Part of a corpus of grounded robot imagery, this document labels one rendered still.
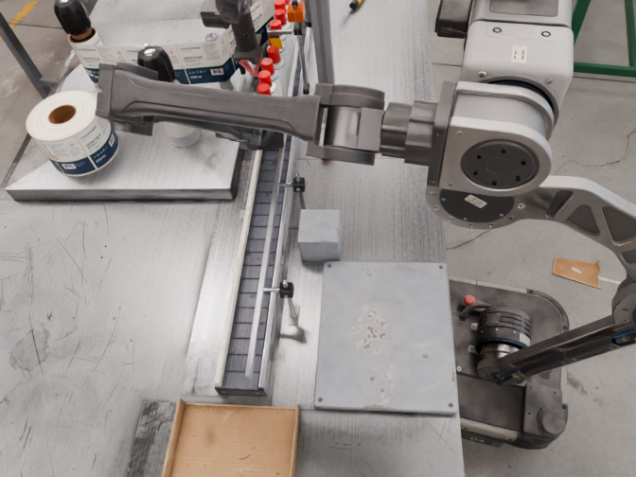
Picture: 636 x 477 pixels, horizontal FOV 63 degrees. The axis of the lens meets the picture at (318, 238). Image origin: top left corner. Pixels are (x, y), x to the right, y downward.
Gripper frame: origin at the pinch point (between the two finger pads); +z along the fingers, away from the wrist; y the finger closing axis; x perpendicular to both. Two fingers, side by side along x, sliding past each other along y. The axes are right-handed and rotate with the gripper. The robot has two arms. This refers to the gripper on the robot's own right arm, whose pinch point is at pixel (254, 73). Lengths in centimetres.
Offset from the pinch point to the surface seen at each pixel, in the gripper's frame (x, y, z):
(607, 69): 144, -102, 82
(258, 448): 12, 96, 19
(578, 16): 123, -104, 54
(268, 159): 4.5, 20.4, 13.6
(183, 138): -20.7, 15.5, 9.9
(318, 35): 19.8, 1.4, -12.3
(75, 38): -55, -10, -7
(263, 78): 5.6, 11.0, -7.0
